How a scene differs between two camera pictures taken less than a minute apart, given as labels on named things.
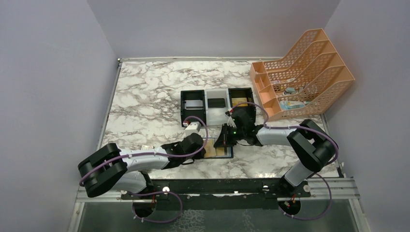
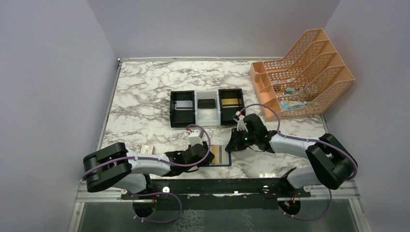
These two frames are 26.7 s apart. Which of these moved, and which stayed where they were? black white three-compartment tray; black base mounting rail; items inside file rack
Moved: black white three-compartment tray
Stayed: black base mounting rail; items inside file rack
